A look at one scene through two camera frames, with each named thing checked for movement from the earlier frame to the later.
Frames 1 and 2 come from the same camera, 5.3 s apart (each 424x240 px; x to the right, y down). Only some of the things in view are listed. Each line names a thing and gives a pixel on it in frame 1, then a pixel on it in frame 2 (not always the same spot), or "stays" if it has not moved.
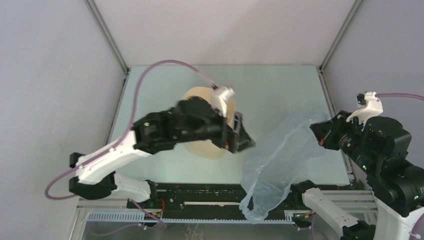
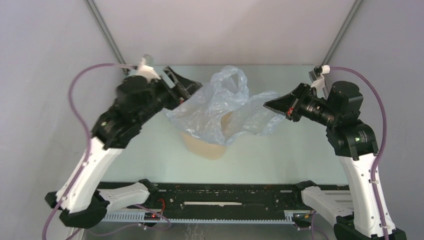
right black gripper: [325, 130] → [285, 104]
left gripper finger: [245, 139] → [187, 86]
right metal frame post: [339, 38] stays
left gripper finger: [238, 140] → [187, 93]
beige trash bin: [206, 149] stays
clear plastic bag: [274, 156] → [222, 109]
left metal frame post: [102, 24] stays
